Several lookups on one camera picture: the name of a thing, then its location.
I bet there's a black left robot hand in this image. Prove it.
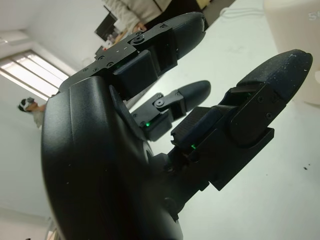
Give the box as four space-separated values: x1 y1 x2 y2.
40 11 314 240

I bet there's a person wearing VR headset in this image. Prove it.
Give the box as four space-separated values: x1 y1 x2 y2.
17 96 47 129

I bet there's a standing person beige jacket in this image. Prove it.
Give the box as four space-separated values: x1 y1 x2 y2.
102 0 177 32

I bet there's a cream white toaster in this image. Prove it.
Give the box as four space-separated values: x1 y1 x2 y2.
263 0 320 107

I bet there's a window with blinds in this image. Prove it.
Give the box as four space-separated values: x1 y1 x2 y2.
0 48 71 98

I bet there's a black monitor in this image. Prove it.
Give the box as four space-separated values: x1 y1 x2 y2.
94 11 127 42

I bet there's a white toaster power cable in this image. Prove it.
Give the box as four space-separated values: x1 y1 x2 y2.
219 6 266 20

